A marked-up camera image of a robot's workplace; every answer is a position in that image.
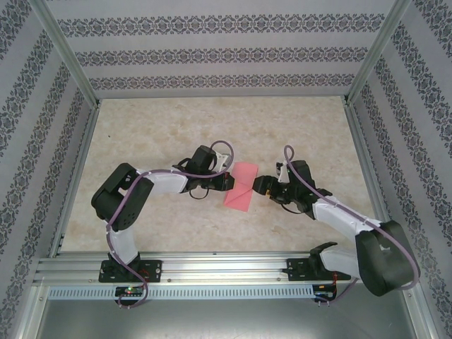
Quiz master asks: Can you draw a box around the slotted grey cable duct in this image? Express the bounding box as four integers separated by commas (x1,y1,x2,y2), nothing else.
47,285,316,299

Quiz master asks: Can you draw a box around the aluminium mounting rail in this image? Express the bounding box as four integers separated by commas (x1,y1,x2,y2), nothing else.
35,251,417,283

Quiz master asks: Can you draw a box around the aluminium frame post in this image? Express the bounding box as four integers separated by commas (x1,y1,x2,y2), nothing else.
30,0,100,107
345,0,423,107

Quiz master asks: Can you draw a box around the right controller board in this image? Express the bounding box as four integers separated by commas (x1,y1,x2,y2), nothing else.
314,284,338,301

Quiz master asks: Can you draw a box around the controller board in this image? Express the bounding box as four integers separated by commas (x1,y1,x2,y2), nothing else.
314,284,338,301
115,286,144,297

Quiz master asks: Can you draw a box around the left controller board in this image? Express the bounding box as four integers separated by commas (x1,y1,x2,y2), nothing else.
115,286,144,297

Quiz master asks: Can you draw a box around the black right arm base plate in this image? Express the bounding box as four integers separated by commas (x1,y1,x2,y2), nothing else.
286,257,352,283

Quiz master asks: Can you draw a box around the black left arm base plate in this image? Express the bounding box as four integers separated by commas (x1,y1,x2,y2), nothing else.
98,259,163,283

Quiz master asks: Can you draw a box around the pink square paper sheet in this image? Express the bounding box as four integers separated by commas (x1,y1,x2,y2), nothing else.
222,161,260,213

